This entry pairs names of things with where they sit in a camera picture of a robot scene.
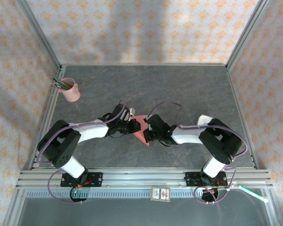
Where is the pink paper sheet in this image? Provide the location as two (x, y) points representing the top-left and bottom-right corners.
(131, 114), (150, 148)

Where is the pink cup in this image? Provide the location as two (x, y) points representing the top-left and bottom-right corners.
(61, 78), (81, 102)

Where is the red white card pack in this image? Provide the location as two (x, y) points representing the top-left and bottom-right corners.
(150, 186), (172, 202)

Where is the dark green pencil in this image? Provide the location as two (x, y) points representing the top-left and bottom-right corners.
(52, 75), (67, 89)

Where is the green white stick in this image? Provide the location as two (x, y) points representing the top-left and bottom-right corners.
(239, 185), (269, 203)

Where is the thin black left gripper cable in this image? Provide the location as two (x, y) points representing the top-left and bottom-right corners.
(108, 130), (126, 139)

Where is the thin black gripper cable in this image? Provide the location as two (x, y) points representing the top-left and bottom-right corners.
(108, 130), (126, 139)
(158, 138), (173, 147)

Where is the thin black right gripper cable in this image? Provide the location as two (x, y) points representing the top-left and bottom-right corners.
(158, 138), (173, 147)

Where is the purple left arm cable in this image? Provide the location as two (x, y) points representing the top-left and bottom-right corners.
(36, 100), (126, 205)

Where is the wide aluminium base rail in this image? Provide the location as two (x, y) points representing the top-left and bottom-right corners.
(16, 168), (273, 189)

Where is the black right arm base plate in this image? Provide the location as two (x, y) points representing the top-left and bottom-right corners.
(185, 171), (228, 187)

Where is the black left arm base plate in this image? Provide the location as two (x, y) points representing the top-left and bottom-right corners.
(60, 171), (103, 188)

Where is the thin aluminium rail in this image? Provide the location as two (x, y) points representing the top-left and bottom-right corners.
(60, 62), (228, 67)

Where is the grey slotted cable duct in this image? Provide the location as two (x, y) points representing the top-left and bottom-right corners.
(25, 190), (203, 199)

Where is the aluminium side rail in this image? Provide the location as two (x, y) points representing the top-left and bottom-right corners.
(29, 65), (67, 169)
(226, 65), (259, 169)

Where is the aluminium frame post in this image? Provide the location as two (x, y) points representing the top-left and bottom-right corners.
(16, 0), (63, 71)
(225, 0), (272, 71)

